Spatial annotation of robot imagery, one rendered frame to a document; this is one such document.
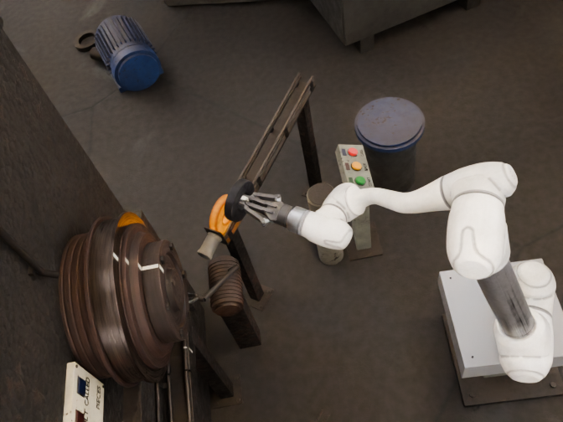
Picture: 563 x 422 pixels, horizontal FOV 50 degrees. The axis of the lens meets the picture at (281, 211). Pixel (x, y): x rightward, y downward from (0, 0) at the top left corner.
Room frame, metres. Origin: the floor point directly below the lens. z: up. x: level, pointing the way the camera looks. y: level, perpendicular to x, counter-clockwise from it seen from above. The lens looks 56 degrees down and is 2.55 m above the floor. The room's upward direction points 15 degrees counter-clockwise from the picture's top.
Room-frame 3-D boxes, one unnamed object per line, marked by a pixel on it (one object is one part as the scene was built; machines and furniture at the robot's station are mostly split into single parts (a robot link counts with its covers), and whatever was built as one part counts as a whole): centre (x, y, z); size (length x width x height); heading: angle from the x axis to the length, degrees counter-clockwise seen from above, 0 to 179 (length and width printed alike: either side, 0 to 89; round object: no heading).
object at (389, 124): (1.78, -0.59, 0.22); 0.32 x 0.32 x 0.43
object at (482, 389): (0.75, -0.73, 0.16); 0.40 x 0.40 x 0.31; 82
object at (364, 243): (1.45, -0.34, 0.31); 0.24 x 0.16 x 0.62; 175
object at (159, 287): (0.83, 0.36, 1.11); 0.28 x 0.06 x 0.28; 175
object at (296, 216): (1.10, -0.05, 0.86); 0.09 x 0.06 x 0.09; 140
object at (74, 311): (0.84, 0.54, 1.11); 0.47 x 0.10 x 0.47; 175
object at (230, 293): (1.15, 0.29, 0.27); 0.22 x 0.13 x 0.53; 175
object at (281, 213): (1.15, 0.01, 0.87); 0.09 x 0.08 x 0.07; 50
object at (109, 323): (0.84, 0.45, 1.11); 0.47 x 0.06 x 0.47; 175
